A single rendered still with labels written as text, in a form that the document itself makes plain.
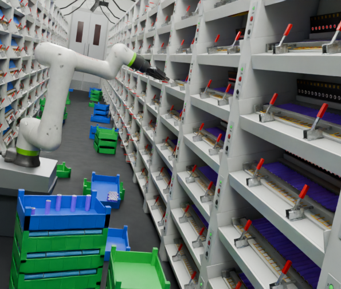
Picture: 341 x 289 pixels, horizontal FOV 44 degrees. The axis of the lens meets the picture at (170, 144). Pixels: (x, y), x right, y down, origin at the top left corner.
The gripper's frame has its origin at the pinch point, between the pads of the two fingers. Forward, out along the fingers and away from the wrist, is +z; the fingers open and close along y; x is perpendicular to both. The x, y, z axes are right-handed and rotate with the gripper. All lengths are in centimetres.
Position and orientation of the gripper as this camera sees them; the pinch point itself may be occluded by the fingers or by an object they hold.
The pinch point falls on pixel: (168, 80)
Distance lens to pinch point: 260.6
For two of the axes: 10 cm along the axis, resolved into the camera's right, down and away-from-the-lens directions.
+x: 3.2, -9.1, 2.5
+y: 4.7, -0.7, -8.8
